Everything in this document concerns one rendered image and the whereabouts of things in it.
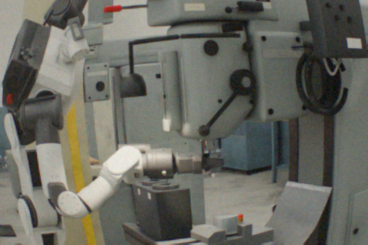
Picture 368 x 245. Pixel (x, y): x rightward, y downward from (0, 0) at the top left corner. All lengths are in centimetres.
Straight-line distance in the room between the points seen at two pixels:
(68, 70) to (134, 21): 946
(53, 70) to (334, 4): 90
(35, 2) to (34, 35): 152
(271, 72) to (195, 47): 23
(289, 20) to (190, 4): 33
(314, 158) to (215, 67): 51
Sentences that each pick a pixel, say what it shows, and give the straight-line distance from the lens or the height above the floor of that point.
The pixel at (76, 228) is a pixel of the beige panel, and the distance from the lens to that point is 359.
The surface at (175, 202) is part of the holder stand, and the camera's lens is 213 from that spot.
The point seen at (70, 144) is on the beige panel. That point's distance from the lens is 351.
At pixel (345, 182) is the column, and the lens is 197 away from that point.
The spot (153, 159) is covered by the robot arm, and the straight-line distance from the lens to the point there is 185.
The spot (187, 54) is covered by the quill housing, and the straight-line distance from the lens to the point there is 177.
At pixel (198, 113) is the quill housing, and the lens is 177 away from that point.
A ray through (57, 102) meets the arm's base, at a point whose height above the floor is 144.
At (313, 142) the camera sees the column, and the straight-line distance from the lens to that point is 206.
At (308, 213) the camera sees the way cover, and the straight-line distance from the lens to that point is 202.
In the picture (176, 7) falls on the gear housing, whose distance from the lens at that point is 173.
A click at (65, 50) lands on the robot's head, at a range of 194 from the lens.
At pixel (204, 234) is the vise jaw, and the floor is 103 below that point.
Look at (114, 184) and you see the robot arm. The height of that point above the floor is 120.
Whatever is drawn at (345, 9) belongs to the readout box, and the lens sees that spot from 174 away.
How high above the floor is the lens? 149
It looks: 3 degrees down
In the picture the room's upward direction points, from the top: 4 degrees counter-clockwise
